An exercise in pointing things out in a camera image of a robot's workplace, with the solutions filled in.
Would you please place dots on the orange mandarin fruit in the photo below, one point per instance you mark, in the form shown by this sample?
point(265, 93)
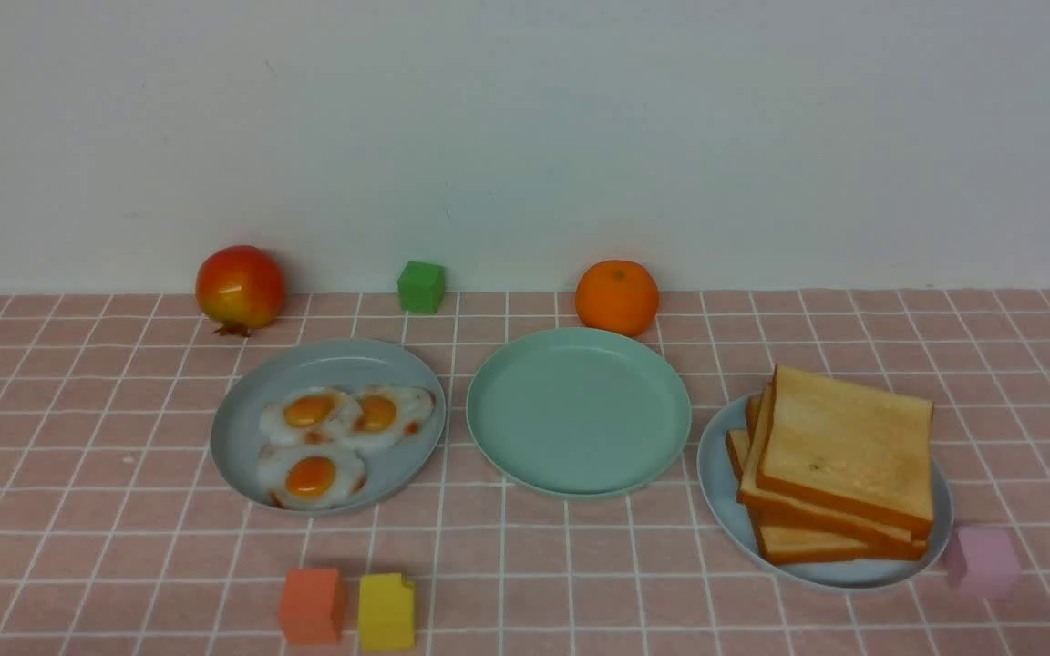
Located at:
point(617, 296)

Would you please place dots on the red yellow pomegranate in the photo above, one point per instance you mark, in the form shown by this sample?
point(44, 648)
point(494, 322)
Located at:
point(242, 289)

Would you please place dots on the fried egg front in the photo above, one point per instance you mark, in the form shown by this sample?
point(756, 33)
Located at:
point(310, 477)

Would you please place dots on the toast slice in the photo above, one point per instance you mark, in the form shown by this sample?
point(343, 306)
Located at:
point(793, 532)
point(852, 447)
point(752, 413)
point(750, 484)

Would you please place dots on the light blue bread plate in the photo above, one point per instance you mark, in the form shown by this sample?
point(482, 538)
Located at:
point(718, 481)

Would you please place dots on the orange block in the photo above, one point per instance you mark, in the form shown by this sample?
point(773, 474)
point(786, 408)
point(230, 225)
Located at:
point(312, 606)

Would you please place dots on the pink block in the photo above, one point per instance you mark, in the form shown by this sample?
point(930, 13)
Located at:
point(982, 561)

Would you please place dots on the grey plate with eggs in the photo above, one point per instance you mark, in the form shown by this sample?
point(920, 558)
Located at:
point(350, 365)

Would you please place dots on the teal green centre plate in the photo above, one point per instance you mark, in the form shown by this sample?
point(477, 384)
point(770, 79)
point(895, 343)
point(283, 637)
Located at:
point(579, 413)

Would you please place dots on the yellow block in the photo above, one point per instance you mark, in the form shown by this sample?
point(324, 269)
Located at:
point(387, 613)

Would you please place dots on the green cube block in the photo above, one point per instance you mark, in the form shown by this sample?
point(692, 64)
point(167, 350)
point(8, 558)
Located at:
point(421, 287)

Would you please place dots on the fried egg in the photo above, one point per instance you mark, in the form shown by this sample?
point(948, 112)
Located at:
point(388, 414)
point(310, 477)
point(309, 416)

